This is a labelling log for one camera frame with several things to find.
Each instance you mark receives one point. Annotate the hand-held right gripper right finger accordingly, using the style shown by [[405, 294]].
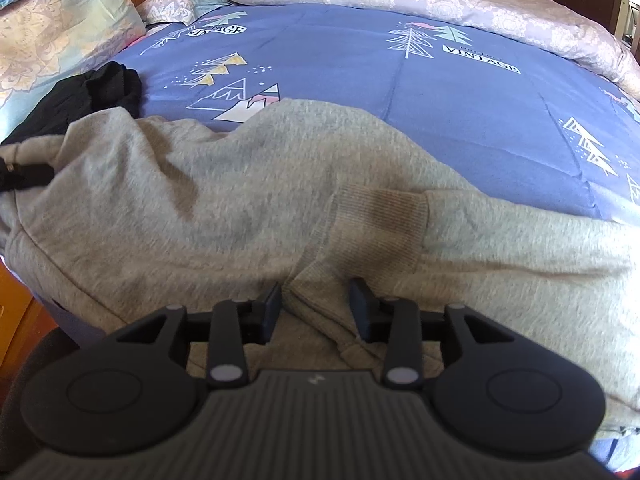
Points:
[[361, 310]]

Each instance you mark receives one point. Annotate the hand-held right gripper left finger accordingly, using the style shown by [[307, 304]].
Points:
[[272, 312]]

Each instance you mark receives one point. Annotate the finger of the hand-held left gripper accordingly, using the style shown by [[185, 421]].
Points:
[[27, 176]]

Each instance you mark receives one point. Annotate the grey sweatshirt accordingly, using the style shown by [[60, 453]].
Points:
[[225, 200]]

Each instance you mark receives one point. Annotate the black cloth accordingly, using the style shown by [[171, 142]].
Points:
[[85, 92]]

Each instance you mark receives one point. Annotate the floral pillow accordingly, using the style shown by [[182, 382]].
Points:
[[60, 30]]

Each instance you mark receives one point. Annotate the small lilac patterned pillow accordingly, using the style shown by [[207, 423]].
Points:
[[170, 5]]

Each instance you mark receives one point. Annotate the blue printed bedsheet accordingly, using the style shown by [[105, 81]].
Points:
[[350, 60]]

